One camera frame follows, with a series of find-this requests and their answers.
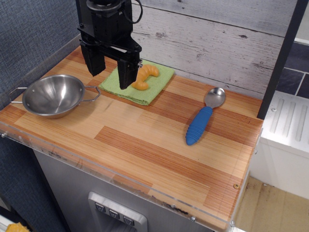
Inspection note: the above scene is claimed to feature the yellow object bottom left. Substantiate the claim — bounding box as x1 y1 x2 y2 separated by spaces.
6 223 30 232

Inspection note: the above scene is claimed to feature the black vertical post right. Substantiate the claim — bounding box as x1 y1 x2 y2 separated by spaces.
257 0 309 119

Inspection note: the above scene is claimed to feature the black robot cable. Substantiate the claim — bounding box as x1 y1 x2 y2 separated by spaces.
120 0 143 24

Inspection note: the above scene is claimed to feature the green folded cloth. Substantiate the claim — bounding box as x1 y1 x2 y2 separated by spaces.
99 60 174 105

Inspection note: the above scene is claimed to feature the orange plastic croissant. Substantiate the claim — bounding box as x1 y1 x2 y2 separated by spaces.
131 64 159 90

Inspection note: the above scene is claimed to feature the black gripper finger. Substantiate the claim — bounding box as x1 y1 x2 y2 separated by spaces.
117 59 138 89
80 41 106 76

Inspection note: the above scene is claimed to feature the steel bowl with handles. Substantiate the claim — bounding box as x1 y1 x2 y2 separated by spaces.
8 74 101 119

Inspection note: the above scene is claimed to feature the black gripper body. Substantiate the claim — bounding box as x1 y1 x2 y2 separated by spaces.
85 0 142 68

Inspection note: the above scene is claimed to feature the silver dispenser button panel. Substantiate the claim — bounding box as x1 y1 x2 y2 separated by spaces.
88 191 148 232

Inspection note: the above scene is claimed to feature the blue handled metal spoon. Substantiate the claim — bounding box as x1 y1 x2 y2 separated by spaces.
185 87 225 145

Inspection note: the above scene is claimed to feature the white toy sink unit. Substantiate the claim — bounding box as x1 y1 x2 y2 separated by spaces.
249 91 309 198

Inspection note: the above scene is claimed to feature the grey toy fridge cabinet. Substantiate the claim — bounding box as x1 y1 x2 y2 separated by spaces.
34 151 210 232

